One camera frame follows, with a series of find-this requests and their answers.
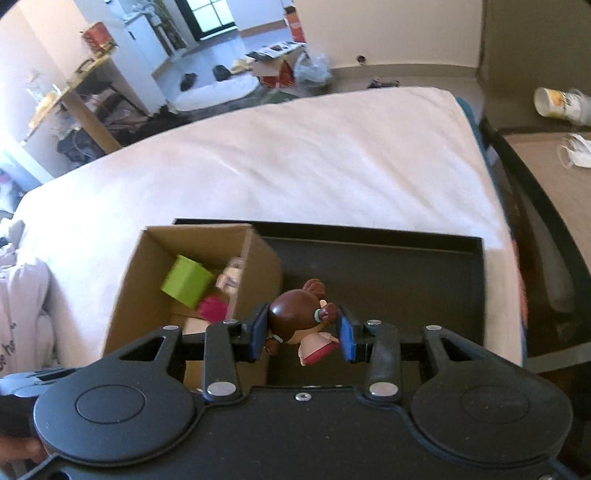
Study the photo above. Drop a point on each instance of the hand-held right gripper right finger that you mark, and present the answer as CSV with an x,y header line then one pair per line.
x,y
346,337

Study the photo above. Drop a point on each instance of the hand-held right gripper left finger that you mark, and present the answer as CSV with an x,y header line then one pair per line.
x,y
258,334

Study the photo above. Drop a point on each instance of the brown-haired doll figure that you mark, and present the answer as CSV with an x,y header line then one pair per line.
x,y
295,314

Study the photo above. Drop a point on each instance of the pink toy figure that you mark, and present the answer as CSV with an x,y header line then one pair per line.
x,y
213,308

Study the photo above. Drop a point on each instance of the black tray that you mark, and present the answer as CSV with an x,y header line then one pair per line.
x,y
392,277

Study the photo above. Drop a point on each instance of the green cube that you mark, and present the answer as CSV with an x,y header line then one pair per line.
x,y
187,279

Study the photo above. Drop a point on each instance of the person's left hand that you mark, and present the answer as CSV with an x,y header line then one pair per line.
x,y
18,448

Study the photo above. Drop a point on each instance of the white bed blanket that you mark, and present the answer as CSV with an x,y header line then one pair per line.
x,y
277,157

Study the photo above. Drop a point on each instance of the white floor rug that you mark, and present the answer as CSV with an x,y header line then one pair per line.
x,y
217,92

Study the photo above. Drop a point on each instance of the black shoe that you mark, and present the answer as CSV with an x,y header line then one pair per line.
x,y
220,72
188,82

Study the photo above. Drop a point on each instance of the clear plastic bag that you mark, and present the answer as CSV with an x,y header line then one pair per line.
x,y
313,70

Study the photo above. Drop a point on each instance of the yellow slippers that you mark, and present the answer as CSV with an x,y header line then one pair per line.
x,y
241,65

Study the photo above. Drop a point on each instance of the cardboard box with flaps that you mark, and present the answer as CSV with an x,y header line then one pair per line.
x,y
272,64

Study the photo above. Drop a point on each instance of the yellow wooden table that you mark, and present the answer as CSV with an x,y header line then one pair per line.
x,y
74,101

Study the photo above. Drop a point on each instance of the white face mask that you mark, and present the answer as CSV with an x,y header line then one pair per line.
x,y
577,152

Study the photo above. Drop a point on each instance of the glass jar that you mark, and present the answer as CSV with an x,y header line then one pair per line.
x,y
37,85

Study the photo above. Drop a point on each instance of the white cabinet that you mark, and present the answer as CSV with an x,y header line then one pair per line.
x,y
145,46

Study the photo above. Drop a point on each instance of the orange box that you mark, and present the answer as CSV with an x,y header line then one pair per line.
x,y
295,24

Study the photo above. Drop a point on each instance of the black framed glass door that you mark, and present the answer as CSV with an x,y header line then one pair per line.
x,y
212,16

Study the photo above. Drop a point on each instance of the red box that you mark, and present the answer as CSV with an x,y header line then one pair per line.
x,y
97,37

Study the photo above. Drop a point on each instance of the brown high-back chair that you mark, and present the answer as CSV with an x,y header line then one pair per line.
x,y
531,46

